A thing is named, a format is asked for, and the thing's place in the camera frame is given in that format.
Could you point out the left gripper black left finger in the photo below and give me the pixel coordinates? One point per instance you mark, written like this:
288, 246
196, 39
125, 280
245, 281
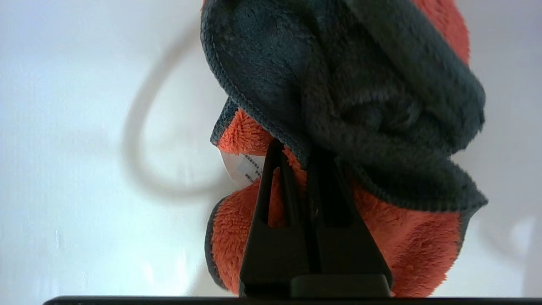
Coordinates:
275, 254

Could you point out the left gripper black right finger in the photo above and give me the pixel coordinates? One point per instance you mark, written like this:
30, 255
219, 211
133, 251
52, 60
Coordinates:
343, 250

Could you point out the orange and grey cleaning cloth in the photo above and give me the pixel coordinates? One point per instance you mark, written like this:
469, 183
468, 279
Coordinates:
381, 127

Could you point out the white ceramic sink basin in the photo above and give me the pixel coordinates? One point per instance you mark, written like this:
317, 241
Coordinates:
84, 127

